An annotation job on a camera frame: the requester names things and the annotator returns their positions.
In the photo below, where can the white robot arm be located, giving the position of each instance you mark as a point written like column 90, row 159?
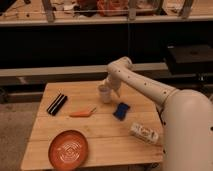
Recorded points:
column 187, row 117

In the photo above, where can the orange carrot toy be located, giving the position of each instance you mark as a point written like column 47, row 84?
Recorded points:
column 83, row 113

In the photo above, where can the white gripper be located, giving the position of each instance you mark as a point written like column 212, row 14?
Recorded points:
column 114, row 84

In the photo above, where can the orange ribbed plate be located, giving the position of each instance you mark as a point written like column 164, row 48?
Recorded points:
column 68, row 150

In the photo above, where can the wooden table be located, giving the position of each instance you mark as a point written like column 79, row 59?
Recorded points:
column 108, row 137

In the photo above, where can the blue sponge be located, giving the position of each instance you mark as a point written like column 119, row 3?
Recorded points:
column 121, row 110

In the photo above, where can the white labelled bottle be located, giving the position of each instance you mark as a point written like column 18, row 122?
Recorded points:
column 146, row 134

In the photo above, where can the black box on shelf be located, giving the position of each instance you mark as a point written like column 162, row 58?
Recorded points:
column 193, row 59

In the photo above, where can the white ceramic cup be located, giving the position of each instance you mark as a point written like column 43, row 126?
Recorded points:
column 104, row 93

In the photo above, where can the black white-striped block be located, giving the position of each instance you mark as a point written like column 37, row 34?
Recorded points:
column 56, row 105

